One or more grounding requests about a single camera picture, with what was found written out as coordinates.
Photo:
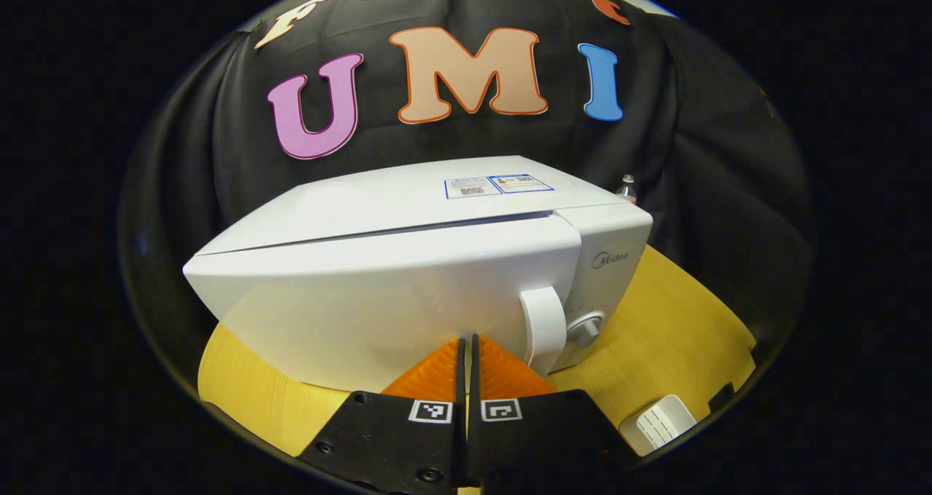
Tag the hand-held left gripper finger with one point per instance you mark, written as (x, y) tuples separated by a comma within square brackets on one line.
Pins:
[(475, 437), (460, 437)]

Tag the small clear bottle pink label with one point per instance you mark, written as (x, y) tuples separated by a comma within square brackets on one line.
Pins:
[(628, 191)]

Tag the white microwave oven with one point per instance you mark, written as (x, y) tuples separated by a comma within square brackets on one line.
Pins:
[(364, 291)]

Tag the white ribbed plate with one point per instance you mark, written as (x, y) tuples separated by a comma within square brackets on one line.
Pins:
[(659, 426)]

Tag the small black block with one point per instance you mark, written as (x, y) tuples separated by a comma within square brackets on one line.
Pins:
[(721, 398)]

